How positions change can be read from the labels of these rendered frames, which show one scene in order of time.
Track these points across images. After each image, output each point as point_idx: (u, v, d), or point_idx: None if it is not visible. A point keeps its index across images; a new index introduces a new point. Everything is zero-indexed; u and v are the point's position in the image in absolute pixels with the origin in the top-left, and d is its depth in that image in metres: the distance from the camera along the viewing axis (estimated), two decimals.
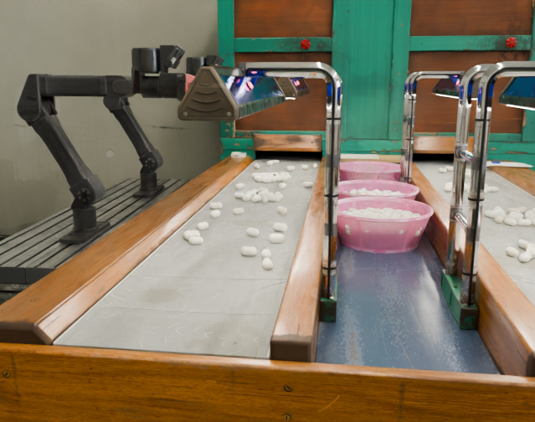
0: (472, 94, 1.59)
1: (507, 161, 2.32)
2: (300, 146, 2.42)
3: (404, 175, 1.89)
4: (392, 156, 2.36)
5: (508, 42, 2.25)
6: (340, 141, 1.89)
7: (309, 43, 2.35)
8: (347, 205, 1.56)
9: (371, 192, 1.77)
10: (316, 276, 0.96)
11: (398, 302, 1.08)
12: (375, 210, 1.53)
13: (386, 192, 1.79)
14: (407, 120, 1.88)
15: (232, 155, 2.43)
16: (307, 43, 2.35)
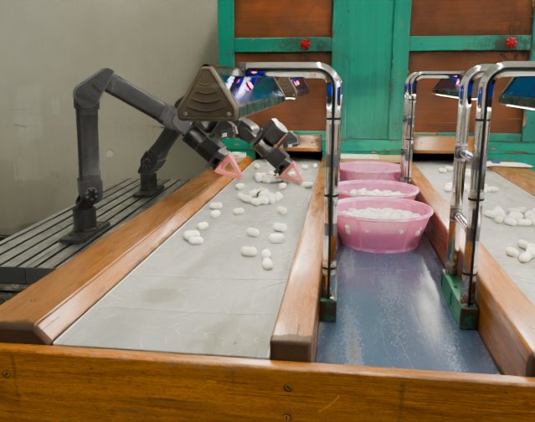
0: (472, 94, 1.59)
1: (507, 161, 2.32)
2: (300, 146, 2.42)
3: (404, 175, 1.89)
4: (392, 156, 2.36)
5: (508, 42, 2.25)
6: (340, 141, 1.89)
7: (309, 43, 2.35)
8: (347, 205, 1.56)
9: (371, 192, 1.77)
10: (316, 276, 0.96)
11: (398, 302, 1.08)
12: (375, 210, 1.53)
13: (386, 192, 1.79)
14: (407, 120, 1.88)
15: (232, 155, 2.43)
16: (307, 43, 2.35)
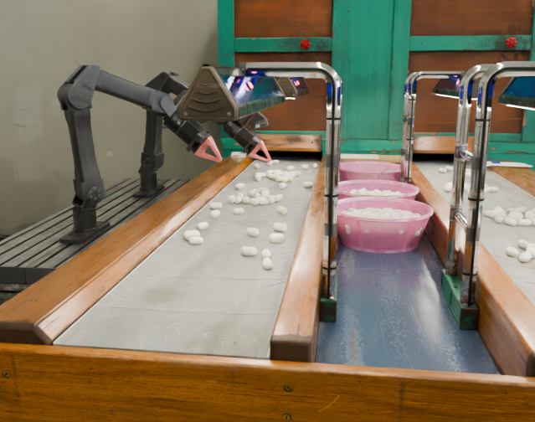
0: (472, 94, 1.59)
1: (507, 161, 2.32)
2: (300, 146, 2.42)
3: (404, 175, 1.89)
4: (392, 156, 2.36)
5: (508, 42, 2.25)
6: (340, 141, 1.89)
7: (309, 43, 2.35)
8: (347, 205, 1.56)
9: (371, 192, 1.77)
10: (316, 276, 0.96)
11: (398, 302, 1.08)
12: (375, 210, 1.53)
13: (386, 192, 1.79)
14: (407, 120, 1.88)
15: (232, 155, 2.43)
16: (307, 43, 2.35)
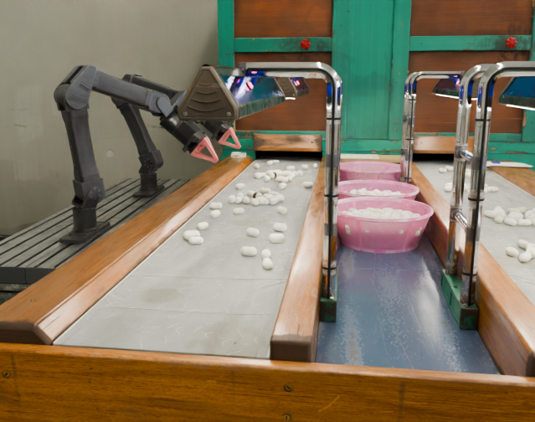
0: (472, 94, 1.59)
1: (507, 161, 2.32)
2: (300, 146, 2.42)
3: (404, 175, 1.89)
4: (392, 156, 2.36)
5: (508, 42, 2.25)
6: (340, 141, 1.89)
7: (309, 43, 2.35)
8: (347, 205, 1.56)
9: (371, 192, 1.77)
10: (316, 276, 0.96)
11: (398, 302, 1.08)
12: (375, 210, 1.53)
13: (386, 192, 1.79)
14: (407, 120, 1.88)
15: (232, 155, 2.43)
16: (307, 43, 2.35)
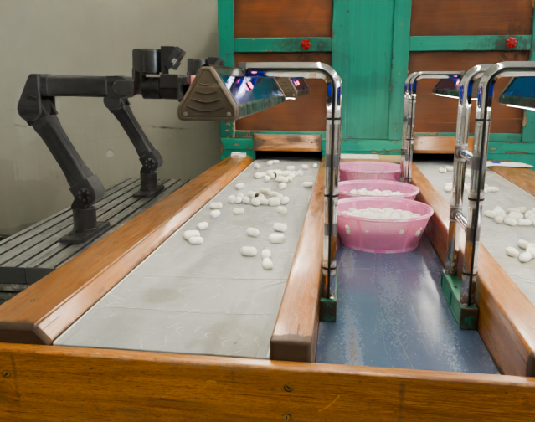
0: (472, 94, 1.59)
1: (507, 161, 2.32)
2: (300, 146, 2.42)
3: (404, 175, 1.89)
4: (392, 156, 2.36)
5: (508, 42, 2.25)
6: (340, 141, 1.89)
7: (309, 43, 2.35)
8: (347, 205, 1.56)
9: (371, 192, 1.77)
10: (316, 276, 0.96)
11: (398, 302, 1.08)
12: (375, 210, 1.53)
13: (386, 192, 1.79)
14: (407, 120, 1.88)
15: (232, 155, 2.43)
16: (307, 43, 2.35)
